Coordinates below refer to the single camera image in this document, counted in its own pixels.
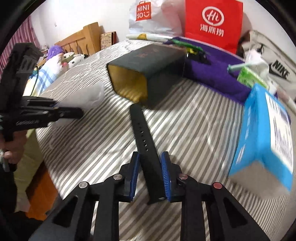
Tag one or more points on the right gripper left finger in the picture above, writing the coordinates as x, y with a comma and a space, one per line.
129, 174

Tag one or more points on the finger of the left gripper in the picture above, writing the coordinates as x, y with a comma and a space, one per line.
65, 117
65, 108

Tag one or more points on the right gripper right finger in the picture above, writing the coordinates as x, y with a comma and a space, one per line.
171, 172

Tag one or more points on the blue tissue pack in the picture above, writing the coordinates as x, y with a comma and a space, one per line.
263, 161

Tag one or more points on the green wet wipes pack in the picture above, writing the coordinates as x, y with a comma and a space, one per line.
249, 78

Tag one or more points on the green snack packet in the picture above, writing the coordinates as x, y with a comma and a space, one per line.
187, 45

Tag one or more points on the yellow black fabric item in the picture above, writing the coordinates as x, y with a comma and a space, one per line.
198, 56

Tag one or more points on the left hand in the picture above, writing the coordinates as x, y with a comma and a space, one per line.
14, 150

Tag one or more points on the colourful cartoon quilt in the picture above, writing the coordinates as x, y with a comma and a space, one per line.
46, 75

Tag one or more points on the striped grey bed sheet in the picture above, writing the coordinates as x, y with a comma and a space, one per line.
198, 127

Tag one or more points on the purple plush toy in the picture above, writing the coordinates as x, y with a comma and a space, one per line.
54, 50

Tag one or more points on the wooden headboard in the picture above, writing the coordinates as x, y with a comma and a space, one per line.
85, 41

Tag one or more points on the red striped curtain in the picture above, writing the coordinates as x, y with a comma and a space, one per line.
24, 34

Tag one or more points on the brown patterned box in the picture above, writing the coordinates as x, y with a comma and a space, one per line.
107, 39

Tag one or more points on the dark green tin box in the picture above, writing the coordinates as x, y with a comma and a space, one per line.
146, 75

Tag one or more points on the purple fuzzy blanket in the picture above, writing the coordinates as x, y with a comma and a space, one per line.
214, 74

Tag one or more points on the white Miniso plastic bag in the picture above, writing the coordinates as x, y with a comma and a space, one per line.
157, 17

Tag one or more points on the white Nike bag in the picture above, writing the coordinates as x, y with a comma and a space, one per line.
281, 66

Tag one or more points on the red Hi paper bag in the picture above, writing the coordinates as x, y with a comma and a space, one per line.
216, 22

